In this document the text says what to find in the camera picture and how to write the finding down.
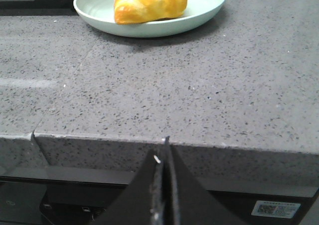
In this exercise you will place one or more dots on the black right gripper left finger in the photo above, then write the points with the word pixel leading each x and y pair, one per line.
pixel 133 205

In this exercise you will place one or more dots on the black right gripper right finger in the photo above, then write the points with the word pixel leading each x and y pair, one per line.
pixel 187 201

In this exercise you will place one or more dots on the golden croissant bread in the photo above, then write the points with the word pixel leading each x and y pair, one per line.
pixel 141 11

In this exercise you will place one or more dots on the white QR code sticker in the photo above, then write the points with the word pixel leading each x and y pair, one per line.
pixel 273 209

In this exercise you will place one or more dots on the black under-counter appliance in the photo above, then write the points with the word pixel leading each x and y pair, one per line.
pixel 74 196

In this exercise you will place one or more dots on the light green plate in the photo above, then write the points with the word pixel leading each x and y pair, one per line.
pixel 100 15

